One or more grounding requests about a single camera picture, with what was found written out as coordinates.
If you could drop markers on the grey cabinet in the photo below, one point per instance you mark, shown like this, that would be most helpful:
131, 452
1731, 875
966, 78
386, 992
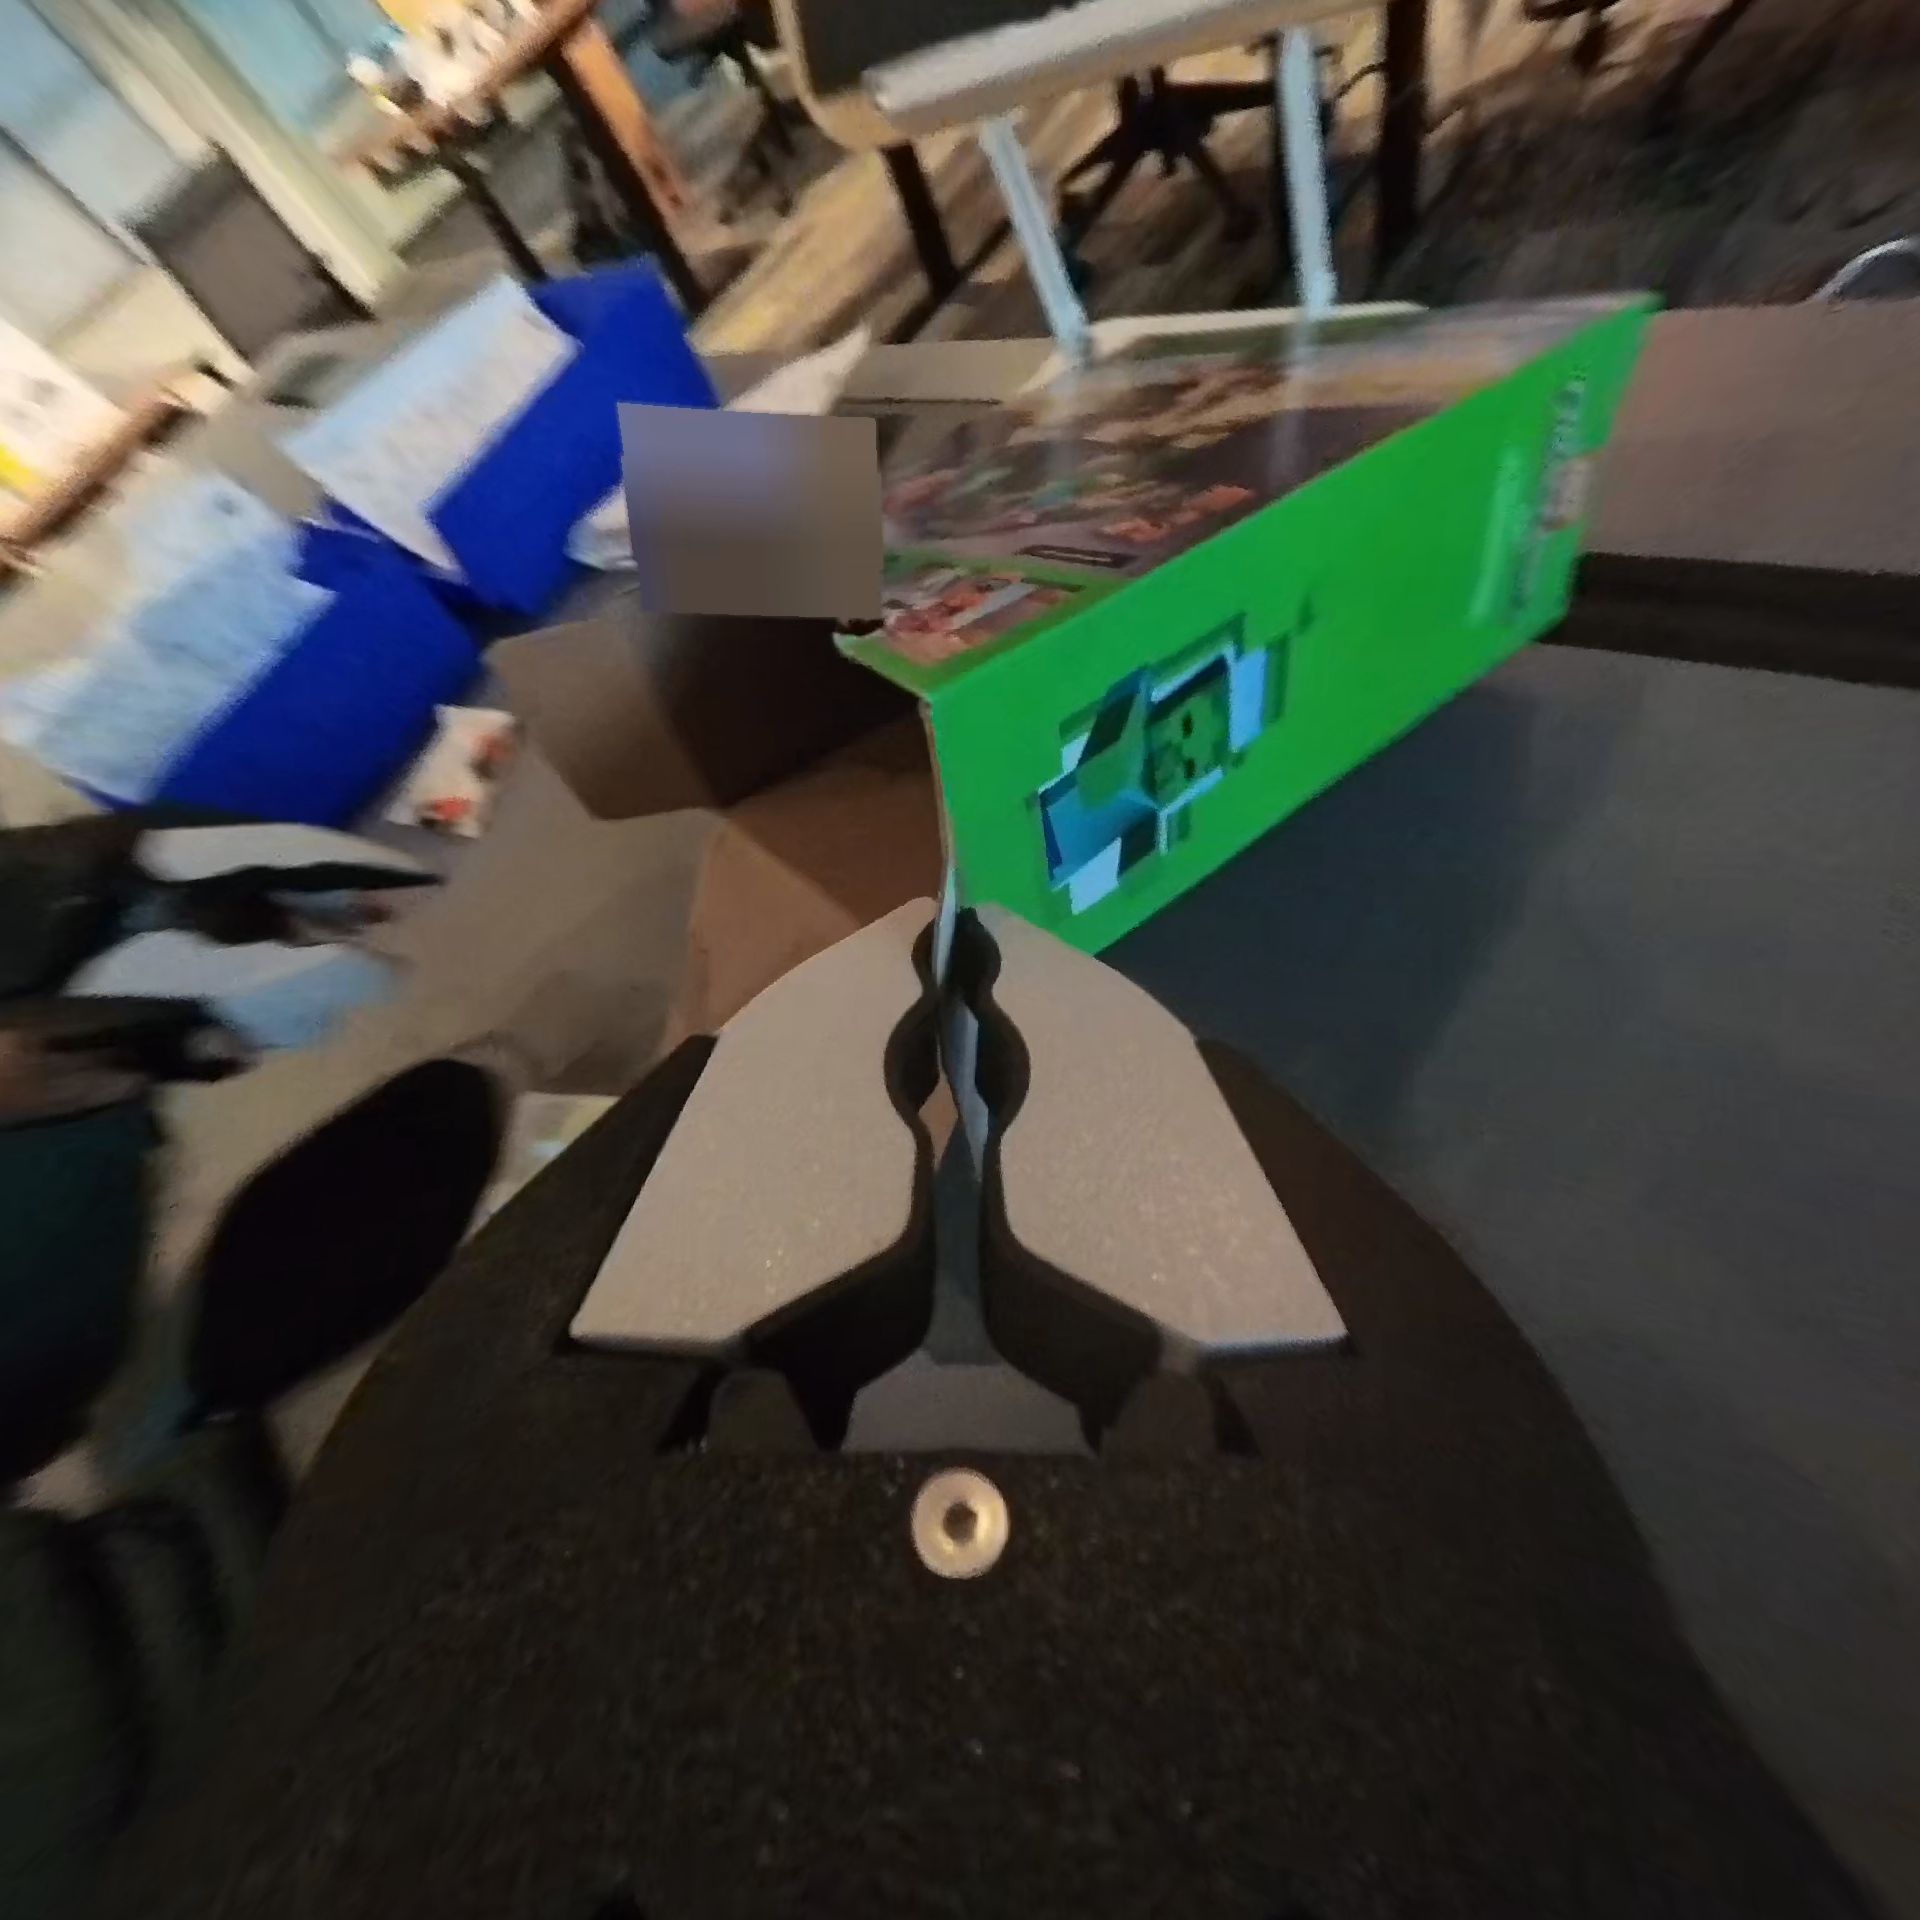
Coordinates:
257, 258

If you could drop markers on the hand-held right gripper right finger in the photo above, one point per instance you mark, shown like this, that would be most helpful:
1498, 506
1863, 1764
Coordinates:
1155, 1202

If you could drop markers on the person's left forearm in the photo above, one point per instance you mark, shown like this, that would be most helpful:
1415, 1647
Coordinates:
61, 1261

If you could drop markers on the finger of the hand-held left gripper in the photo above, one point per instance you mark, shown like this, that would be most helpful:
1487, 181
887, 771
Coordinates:
257, 851
227, 997

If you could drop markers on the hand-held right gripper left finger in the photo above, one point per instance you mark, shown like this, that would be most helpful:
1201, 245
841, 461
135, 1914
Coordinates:
766, 1202

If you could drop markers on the wooden table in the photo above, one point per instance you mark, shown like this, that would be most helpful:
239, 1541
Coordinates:
573, 77

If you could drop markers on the white plastic parts bag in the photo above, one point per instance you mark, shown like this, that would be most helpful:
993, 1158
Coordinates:
452, 776

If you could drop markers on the green toy brick box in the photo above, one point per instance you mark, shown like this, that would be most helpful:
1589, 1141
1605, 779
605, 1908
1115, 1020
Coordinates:
1351, 572

